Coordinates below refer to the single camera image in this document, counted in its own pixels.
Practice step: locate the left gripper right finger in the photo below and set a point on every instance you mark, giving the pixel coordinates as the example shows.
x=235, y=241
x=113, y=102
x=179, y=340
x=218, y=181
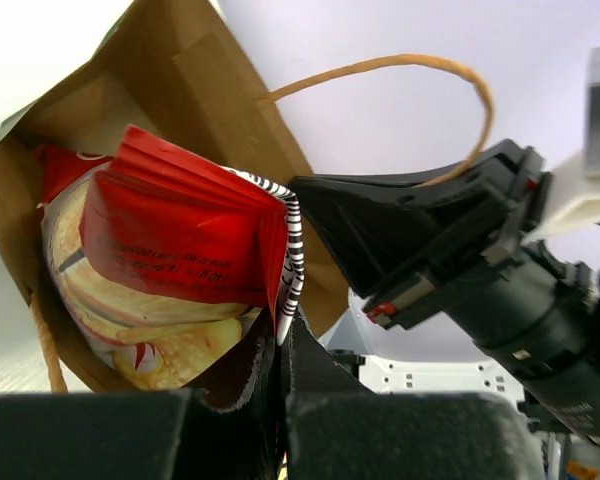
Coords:
x=338, y=429

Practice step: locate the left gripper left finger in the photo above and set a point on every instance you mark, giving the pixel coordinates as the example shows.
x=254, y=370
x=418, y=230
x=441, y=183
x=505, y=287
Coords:
x=222, y=427

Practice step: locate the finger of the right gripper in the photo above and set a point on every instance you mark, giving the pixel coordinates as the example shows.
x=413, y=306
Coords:
x=378, y=228

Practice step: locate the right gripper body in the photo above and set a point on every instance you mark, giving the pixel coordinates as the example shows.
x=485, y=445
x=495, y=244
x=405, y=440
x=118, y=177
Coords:
x=486, y=212

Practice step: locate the large red white chips bag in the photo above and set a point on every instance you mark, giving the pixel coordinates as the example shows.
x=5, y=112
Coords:
x=163, y=258

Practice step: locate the green paper bag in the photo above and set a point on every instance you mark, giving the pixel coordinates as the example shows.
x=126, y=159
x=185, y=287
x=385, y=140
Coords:
x=173, y=69

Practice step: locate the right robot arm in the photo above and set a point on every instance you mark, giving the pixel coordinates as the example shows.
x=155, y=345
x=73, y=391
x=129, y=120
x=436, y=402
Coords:
x=541, y=322

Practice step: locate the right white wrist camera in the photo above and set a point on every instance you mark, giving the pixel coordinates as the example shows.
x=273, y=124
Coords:
x=570, y=199

